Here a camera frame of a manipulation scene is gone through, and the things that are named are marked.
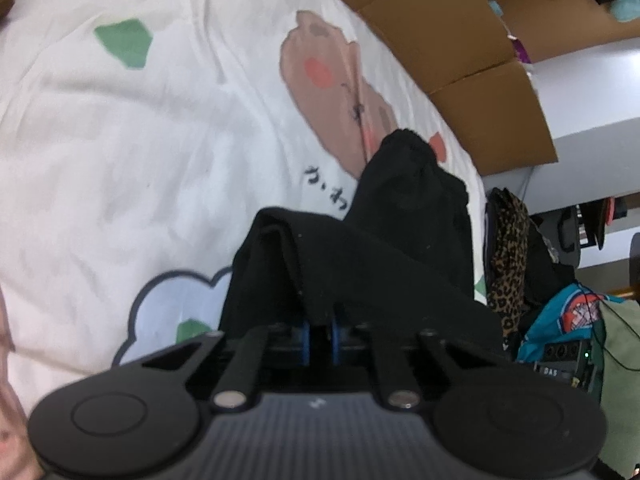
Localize leopard print cloth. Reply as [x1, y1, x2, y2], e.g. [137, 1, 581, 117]
[485, 187, 531, 336]

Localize white printed bed sheet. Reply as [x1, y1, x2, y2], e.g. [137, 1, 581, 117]
[0, 0, 488, 391]

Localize pale green cloth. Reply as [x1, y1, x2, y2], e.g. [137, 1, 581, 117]
[592, 297, 640, 478]

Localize black bag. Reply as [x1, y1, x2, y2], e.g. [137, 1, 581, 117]
[525, 220, 576, 311]

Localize pale pink cloth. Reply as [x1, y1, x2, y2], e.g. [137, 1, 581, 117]
[0, 285, 46, 480]

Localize brown cardboard box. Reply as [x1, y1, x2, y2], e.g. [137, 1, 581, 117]
[300, 0, 640, 178]

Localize black office chair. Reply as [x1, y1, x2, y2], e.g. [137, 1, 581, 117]
[557, 197, 631, 266]

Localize teal printed cloth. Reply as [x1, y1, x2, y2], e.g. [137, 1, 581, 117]
[517, 282, 626, 363]

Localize black cable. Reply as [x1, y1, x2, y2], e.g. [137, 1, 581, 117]
[575, 280, 640, 376]

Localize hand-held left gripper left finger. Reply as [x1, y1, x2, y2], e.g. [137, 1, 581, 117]
[142, 322, 313, 411]

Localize purple printed plastic bag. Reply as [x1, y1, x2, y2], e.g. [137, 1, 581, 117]
[510, 35, 533, 66]

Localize black shorts with bear-print lining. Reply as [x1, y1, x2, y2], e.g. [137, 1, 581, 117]
[217, 127, 506, 356]

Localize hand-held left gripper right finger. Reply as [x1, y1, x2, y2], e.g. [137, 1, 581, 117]
[327, 310, 506, 411]

